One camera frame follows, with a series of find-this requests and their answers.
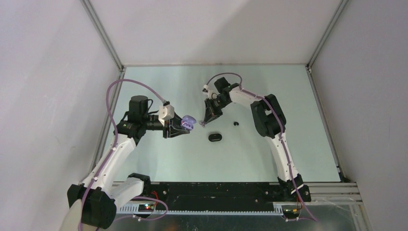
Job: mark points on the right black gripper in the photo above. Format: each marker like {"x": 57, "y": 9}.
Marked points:
{"x": 210, "y": 108}

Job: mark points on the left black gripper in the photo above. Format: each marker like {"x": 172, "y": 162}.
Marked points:
{"x": 174, "y": 123}

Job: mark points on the purple earbud charging case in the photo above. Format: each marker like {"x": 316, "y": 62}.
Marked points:
{"x": 187, "y": 122}

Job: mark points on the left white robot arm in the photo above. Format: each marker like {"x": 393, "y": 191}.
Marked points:
{"x": 95, "y": 200}

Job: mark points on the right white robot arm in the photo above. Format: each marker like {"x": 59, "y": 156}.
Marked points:
{"x": 269, "y": 121}

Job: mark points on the black earbud charging case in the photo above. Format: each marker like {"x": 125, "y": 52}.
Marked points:
{"x": 215, "y": 137}

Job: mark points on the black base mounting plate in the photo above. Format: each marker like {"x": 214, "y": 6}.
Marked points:
{"x": 222, "y": 196}

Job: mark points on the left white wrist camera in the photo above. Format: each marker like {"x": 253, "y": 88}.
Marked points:
{"x": 166, "y": 113}

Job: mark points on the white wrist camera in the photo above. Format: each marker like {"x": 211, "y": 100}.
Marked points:
{"x": 209, "y": 92}
{"x": 166, "y": 113}

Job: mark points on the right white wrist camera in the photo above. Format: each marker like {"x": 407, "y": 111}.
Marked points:
{"x": 209, "y": 92}

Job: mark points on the aluminium frame rail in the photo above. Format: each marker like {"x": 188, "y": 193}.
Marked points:
{"x": 101, "y": 31}

